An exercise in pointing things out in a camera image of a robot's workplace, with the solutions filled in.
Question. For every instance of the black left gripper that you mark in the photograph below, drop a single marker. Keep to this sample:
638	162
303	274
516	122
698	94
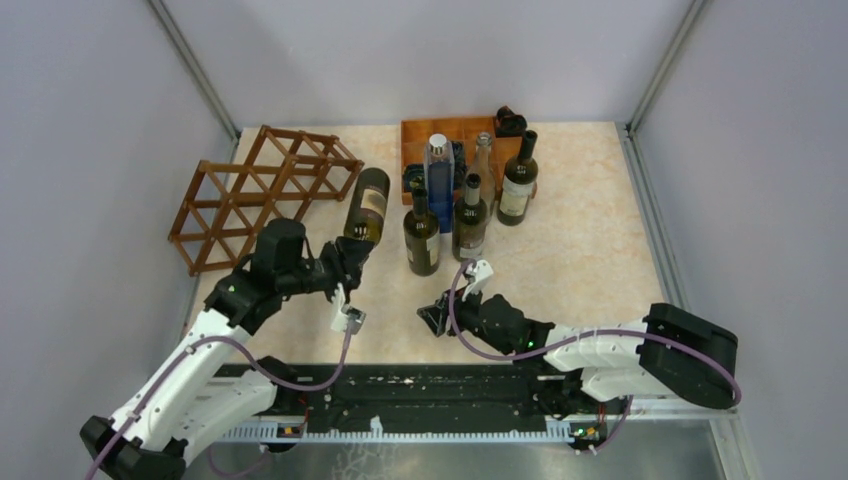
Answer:
342	263

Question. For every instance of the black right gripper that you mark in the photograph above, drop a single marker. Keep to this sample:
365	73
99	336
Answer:
457	314

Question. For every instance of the green bottle rack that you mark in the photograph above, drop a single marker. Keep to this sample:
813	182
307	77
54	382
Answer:
367	210

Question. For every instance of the green bottle black neck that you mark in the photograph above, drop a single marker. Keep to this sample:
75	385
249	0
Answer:
422	235

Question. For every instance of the green bottle silver neck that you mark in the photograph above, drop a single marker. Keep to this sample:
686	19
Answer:
469	221

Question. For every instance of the blue square glass bottle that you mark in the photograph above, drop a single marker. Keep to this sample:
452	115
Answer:
439	176

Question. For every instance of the clear glass wine bottle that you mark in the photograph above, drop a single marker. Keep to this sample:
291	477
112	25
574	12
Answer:
481	165

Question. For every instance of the green bottle white label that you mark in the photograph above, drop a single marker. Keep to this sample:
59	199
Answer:
520	175

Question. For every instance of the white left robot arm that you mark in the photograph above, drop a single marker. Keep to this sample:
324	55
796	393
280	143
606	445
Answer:
211	382

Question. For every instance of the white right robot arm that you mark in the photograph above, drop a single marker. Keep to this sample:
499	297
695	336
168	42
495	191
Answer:
669	351

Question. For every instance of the brown wooden wine rack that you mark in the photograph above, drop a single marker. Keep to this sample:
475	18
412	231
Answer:
283	173

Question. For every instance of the black coiled item left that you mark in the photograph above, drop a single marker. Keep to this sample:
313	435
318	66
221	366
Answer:
414	177

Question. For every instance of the black coiled item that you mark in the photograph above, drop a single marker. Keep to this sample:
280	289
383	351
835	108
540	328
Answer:
460	165
414	177

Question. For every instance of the black coiled item right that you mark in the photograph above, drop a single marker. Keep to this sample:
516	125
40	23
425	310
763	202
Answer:
460	165

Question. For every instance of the wooden compartment tray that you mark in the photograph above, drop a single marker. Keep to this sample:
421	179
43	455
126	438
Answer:
415	133

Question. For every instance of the black object behind tray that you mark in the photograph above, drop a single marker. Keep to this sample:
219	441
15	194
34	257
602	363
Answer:
509	124

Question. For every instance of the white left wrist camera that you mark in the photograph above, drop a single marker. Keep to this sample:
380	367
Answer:
345	318

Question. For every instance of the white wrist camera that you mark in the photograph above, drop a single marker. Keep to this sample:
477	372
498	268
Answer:
345	318
477	274

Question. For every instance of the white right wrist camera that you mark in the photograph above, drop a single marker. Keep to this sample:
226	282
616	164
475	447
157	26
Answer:
477	274

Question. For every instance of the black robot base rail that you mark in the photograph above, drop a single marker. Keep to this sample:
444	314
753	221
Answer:
437	403

